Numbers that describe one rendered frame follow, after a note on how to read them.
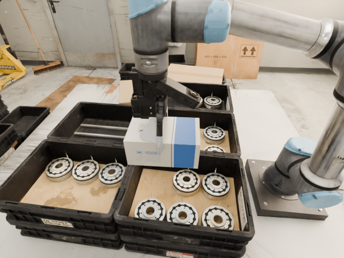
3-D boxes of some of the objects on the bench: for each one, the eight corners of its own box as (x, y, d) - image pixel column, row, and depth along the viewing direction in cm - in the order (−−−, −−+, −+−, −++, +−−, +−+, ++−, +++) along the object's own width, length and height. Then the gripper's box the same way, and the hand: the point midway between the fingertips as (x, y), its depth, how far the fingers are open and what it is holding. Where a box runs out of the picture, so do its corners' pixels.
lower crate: (231, 192, 93) (236, 175, 85) (239, 270, 69) (247, 255, 62) (143, 183, 97) (141, 165, 89) (123, 252, 74) (117, 236, 66)
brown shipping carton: (157, 121, 135) (156, 99, 125) (123, 124, 132) (119, 103, 122) (152, 98, 158) (151, 78, 148) (123, 100, 155) (119, 80, 145)
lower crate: (143, 183, 97) (141, 165, 89) (123, 252, 74) (117, 236, 66) (62, 174, 101) (54, 156, 94) (19, 237, 78) (2, 220, 70)
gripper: (138, 54, 56) (145, 115, 68) (119, 88, 40) (131, 159, 53) (171, 54, 55) (171, 116, 67) (163, 89, 40) (166, 161, 52)
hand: (164, 136), depth 60 cm, fingers closed on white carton, 14 cm apart
